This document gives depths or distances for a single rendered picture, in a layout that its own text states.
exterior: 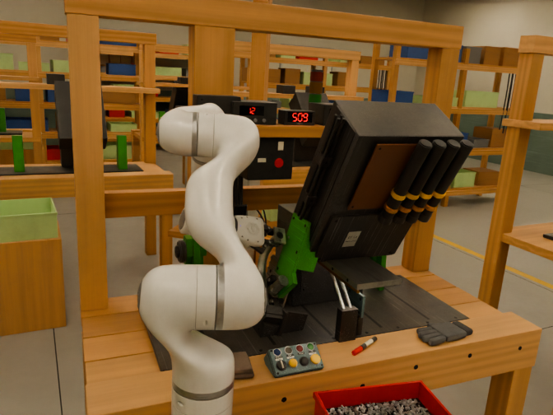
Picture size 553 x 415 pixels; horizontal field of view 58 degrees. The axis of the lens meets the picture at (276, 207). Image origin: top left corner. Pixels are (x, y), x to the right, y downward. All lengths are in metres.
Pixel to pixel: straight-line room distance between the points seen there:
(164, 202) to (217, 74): 0.50
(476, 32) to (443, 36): 11.36
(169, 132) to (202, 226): 0.25
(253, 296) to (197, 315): 0.10
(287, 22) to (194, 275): 1.16
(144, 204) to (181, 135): 0.79
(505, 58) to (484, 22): 5.38
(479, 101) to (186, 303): 7.11
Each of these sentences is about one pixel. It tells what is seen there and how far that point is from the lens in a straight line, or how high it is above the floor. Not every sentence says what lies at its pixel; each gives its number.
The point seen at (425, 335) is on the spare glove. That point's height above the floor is 0.92.
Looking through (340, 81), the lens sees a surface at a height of 1.67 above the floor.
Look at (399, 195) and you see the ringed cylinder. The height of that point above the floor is 1.39.
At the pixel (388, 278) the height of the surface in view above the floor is 1.13.
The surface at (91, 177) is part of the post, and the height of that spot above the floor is 1.35.
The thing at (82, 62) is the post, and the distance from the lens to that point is 1.70.
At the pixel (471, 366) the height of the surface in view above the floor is 0.81.
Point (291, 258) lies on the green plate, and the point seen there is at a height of 1.14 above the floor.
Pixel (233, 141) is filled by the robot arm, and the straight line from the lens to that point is 1.09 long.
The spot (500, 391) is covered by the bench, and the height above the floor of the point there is 0.64.
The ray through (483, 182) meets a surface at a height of 0.31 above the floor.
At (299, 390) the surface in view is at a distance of 1.50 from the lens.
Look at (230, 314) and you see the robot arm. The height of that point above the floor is 1.29.
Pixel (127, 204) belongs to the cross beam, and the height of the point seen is 1.23.
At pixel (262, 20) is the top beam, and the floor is 1.89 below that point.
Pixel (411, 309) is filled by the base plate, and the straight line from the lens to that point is 1.95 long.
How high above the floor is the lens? 1.71
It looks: 15 degrees down
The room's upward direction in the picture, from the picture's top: 3 degrees clockwise
